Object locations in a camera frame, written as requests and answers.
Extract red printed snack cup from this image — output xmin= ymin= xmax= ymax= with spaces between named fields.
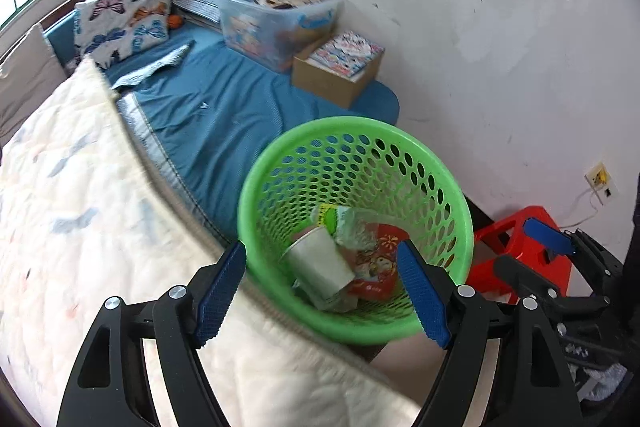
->
xmin=347 ymin=223 xmax=409 ymax=303

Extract clear plastic wrapper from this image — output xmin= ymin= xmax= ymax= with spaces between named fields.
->
xmin=310 ymin=202 xmax=381 ymax=251

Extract white paper cup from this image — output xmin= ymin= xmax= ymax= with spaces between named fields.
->
xmin=283 ymin=225 xmax=355 ymax=299

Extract silver foil packet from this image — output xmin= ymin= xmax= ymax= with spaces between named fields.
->
xmin=292 ymin=280 xmax=358 ymax=313

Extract red plastic stool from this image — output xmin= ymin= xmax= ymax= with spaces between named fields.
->
xmin=466 ymin=206 xmax=572 ymax=305

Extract cream quilted blanket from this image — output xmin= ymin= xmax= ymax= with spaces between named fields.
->
xmin=1 ymin=60 xmax=419 ymax=426

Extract green plastic mesh basket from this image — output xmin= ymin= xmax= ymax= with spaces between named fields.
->
xmin=238 ymin=116 xmax=474 ymax=345

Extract colourful books in box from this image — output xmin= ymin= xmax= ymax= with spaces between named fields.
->
xmin=306 ymin=31 xmax=385 ymax=82

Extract cardboard box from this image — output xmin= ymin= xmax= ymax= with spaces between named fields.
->
xmin=291 ymin=32 xmax=385 ymax=108

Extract blue mattress sheet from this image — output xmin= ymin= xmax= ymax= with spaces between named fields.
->
xmin=41 ymin=0 xmax=402 ymax=243

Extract beige cushion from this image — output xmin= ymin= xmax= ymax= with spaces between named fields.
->
xmin=0 ymin=24 xmax=67 ymax=146

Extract clear plastic storage bin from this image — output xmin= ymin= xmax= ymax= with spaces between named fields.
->
xmin=214 ymin=0 xmax=343 ymax=72

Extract butterfly print pillow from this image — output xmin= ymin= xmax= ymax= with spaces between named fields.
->
xmin=74 ymin=0 xmax=172 ymax=70

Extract wall power socket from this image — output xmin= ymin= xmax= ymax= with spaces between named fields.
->
xmin=585 ymin=161 xmax=618 ymax=206

